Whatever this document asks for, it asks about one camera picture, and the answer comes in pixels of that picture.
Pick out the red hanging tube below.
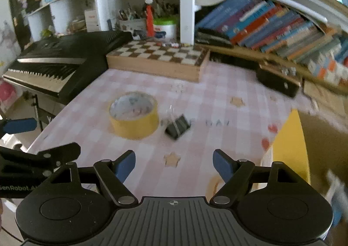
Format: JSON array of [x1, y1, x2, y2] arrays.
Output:
[[144, 0, 155, 37]]

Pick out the yellow cardboard box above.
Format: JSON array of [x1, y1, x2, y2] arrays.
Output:
[[259, 108, 348, 225]]

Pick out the black binder clip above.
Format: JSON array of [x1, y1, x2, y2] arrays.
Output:
[[160, 104, 191, 141]]

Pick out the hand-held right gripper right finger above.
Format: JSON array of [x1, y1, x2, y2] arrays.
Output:
[[209, 149, 312, 207]]

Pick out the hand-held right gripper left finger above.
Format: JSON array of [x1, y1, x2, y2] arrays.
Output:
[[50, 149, 138, 207]]

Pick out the white bookshelf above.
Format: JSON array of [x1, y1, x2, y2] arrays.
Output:
[[26, 0, 348, 94]]

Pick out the pink checked cloth desktop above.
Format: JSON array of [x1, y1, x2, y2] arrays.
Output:
[[26, 62, 321, 200]]

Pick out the yellow tape roll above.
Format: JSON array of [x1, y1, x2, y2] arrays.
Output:
[[109, 91, 159, 140]]

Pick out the wooden chessboard box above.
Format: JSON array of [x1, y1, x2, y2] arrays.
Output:
[[106, 40, 210, 82]]

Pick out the orange white small box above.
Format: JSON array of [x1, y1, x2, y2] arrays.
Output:
[[323, 61, 344, 86], [307, 57, 331, 79]]

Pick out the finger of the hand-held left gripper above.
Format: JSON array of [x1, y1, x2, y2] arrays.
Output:
[[0, 142, 81, 178], [0, 118, 38, 135]]

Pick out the pen holder with pens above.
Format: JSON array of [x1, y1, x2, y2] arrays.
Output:
[[118, 4, 147, 35]]

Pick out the dark drawer box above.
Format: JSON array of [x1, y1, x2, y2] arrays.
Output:
[[256, 63, 303, 99]]

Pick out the row of leaning books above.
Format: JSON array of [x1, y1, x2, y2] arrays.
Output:
[[195, 0, 348, 86]]

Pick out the cartoon wall sticker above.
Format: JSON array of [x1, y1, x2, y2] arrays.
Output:
[[0, 80, 17, 112]]

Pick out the white canister with green lid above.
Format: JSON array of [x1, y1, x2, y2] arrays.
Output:
[[154, 17, 177, 40]]

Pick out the black keyboard stand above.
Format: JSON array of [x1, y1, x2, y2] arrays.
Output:
[[23, 94, 55, 132]]

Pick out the black electronic keyboard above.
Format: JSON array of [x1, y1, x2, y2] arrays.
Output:
[[2, 31, 134, 105]]

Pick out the white box with red label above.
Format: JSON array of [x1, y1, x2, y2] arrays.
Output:
[[84, 9, 100, 33]]

